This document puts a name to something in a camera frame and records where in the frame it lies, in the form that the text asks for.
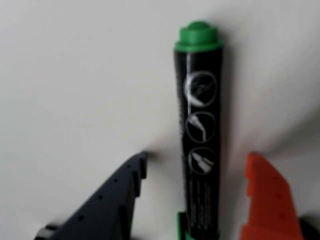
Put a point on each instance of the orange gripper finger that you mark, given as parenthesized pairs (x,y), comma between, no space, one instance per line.
(270,205)

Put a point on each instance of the dark navy gripper finger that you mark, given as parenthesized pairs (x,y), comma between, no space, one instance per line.
(105,207)

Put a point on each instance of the green capped black marker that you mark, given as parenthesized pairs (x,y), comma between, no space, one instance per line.
(200,175)

